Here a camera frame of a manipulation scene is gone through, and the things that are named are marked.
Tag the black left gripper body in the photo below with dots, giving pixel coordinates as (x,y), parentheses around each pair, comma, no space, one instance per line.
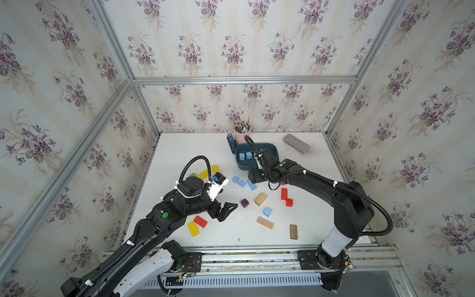
(213,208)

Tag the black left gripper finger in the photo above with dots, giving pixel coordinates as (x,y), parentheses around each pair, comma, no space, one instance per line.
(229,207)
(223,214)

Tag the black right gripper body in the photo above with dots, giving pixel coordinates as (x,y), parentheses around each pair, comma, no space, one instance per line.
(260,174)

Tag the blue long block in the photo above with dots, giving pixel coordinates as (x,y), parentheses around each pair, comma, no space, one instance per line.
(251,185)

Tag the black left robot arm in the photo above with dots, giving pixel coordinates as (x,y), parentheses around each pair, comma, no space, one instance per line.
(148,253)

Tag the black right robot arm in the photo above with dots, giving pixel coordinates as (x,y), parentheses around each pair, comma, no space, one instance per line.
(352,208)

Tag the purple cube block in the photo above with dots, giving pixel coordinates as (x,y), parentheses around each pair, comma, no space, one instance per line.
(244,203)

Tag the red block front left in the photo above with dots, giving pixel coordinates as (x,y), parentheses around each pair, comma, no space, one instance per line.
(200,222)

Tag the teal plastic bin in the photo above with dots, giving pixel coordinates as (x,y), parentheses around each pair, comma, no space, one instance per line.
(245,155)

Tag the red long block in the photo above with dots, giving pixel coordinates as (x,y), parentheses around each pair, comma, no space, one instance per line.
(284,194)

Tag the tan wood block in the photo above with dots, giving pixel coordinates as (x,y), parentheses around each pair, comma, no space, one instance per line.
(260,199)

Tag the yellow block front left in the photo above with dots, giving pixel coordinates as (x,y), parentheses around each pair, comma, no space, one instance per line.
(194,231)

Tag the yellow block slanted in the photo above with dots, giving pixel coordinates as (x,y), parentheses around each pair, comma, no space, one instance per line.
(204,175)

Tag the yellow block upright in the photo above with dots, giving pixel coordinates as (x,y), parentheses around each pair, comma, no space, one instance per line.
(215,169)

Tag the grey stone brick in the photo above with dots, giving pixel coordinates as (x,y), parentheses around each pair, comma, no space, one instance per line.
(296,144)

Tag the stamped wood long block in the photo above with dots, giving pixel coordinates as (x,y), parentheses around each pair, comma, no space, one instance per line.
(266,223)

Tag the pink pen cup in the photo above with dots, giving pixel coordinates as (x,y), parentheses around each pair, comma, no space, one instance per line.
(240,134)

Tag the pens in cup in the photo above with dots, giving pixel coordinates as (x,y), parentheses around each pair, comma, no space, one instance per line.
(242,126)

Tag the dark brown wood block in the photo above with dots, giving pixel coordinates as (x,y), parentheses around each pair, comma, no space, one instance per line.
(293,232)

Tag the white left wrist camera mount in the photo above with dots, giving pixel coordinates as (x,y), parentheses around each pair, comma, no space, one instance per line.
(216,185)

